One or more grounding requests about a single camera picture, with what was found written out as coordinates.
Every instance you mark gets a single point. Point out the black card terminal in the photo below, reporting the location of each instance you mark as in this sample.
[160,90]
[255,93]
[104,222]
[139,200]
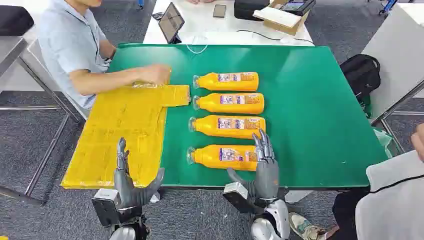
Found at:
[298,6]

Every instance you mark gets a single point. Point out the green plastic bag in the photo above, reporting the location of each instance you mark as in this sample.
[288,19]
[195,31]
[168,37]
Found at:
[383,140]

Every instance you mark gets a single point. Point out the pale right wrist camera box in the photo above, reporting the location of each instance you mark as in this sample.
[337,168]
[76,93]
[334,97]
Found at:
[236,197]

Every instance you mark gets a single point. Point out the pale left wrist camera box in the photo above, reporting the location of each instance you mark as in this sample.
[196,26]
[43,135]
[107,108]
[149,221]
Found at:
[106,207]

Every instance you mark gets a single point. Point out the clear plastic wrap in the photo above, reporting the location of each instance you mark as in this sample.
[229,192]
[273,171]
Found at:
[144,84]

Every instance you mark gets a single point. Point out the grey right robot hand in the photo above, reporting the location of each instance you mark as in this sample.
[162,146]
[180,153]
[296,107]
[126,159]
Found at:
[266,179]

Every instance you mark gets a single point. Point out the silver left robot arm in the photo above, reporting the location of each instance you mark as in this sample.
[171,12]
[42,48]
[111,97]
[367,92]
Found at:
[124,233]

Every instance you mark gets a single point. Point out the black backpack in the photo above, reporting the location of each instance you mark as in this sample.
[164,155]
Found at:
[361,76]

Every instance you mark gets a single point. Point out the white side table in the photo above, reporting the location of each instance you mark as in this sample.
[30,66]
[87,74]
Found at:
[397,59]

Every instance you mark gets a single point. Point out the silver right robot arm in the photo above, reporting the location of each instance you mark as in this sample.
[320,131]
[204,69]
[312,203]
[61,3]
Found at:
[268,225]

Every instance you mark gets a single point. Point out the black bag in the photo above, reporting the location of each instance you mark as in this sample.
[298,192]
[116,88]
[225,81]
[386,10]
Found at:
[248,10]

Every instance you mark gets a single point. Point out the orange drink bottle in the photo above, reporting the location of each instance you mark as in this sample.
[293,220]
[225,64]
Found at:
[208,128]
[208,159]
[212,82]
[212,105]

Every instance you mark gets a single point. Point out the grey smartphone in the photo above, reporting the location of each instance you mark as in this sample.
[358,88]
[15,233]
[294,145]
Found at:
[219,11]

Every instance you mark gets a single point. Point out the black chair seat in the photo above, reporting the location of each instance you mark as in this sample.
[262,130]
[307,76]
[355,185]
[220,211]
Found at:
[13,20]

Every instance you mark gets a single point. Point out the person's right hand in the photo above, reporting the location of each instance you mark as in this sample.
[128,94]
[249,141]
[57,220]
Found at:
[155,74]

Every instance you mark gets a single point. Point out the person at white table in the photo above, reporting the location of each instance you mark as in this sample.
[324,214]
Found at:
[198,1]

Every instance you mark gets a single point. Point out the small black device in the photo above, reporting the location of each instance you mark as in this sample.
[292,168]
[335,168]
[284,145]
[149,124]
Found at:
[158,16]

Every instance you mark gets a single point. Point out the cardboard box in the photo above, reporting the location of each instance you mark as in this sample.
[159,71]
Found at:
[281,21]

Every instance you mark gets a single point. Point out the black tablet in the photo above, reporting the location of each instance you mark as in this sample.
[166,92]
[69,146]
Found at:
[170,23]

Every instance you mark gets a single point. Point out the person in white top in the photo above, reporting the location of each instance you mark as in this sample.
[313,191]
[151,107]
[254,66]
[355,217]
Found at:
[394,202]

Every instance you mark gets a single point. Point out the blue metal frame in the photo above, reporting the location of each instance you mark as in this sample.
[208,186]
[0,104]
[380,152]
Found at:
[388,6]

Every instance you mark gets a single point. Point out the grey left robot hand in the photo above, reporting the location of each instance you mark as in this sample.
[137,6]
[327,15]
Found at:
[127,193]

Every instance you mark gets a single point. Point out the yellow sheet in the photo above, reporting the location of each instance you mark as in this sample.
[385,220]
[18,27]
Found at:
[122,132]

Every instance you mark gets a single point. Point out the person seated beside table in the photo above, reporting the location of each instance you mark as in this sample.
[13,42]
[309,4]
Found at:
[69,43]

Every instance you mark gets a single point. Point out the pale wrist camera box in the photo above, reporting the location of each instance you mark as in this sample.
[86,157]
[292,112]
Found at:
[106,207]
[236,197]

